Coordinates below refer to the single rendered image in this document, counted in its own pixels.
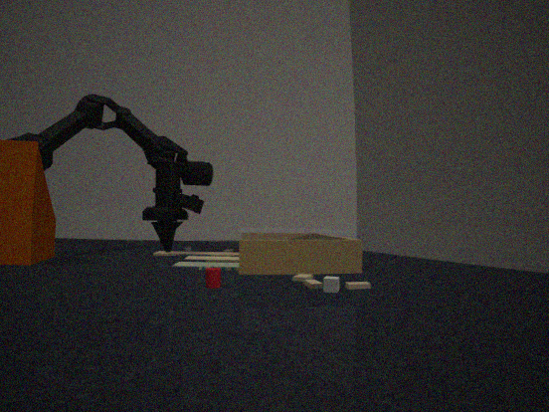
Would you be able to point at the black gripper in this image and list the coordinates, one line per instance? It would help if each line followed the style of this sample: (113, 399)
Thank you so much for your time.
(165, 213)

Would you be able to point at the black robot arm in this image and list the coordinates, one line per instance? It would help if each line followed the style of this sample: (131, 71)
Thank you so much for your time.
(159, 150)

